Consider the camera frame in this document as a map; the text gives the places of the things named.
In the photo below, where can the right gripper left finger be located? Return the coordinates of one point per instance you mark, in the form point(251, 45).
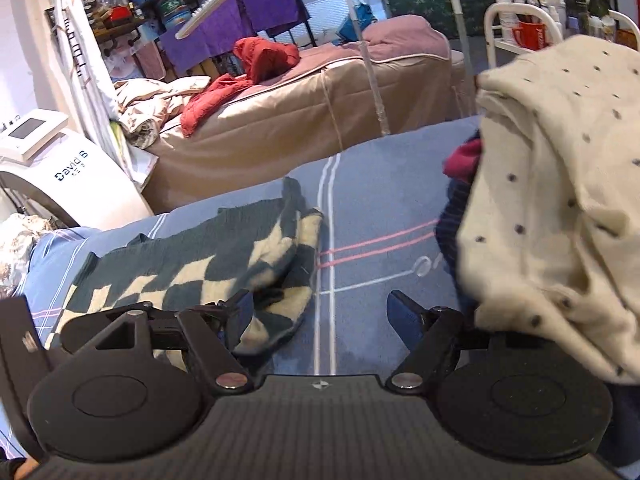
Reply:
point(191, 362)

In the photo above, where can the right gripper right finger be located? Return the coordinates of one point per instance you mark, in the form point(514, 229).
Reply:
point(511, 396)

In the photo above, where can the blue cream checkered sweater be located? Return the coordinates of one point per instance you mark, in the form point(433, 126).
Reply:
point(267, 248)

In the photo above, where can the dark navy clothes pile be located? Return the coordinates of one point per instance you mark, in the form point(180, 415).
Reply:
point(446, 231)

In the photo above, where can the floral beige quilt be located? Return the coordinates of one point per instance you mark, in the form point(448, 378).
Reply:
point(19, 235)

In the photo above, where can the cream dotted garment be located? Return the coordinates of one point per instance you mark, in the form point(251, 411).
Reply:
point(549, 242)

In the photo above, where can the white David B machine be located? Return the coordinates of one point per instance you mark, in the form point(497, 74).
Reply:
point(67, 174)

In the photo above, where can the red garment in pile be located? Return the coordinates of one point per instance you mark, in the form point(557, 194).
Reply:
point(462, 163)

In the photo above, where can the crumpled beige blanket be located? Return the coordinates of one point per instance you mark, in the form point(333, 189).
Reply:
point(145, 105)

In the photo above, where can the white lamp pole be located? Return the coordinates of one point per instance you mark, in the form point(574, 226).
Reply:
point(373, 82)

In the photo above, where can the tan covered massage bed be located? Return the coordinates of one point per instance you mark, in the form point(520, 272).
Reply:
point(319, 108)

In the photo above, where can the white metal cart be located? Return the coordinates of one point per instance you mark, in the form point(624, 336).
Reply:
point(519, 28)

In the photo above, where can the pink pillow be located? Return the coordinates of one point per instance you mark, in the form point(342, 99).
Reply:
point(405, 35)

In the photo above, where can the purple hanging cloth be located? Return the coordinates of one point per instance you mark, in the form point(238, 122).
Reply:
point(233, 20)

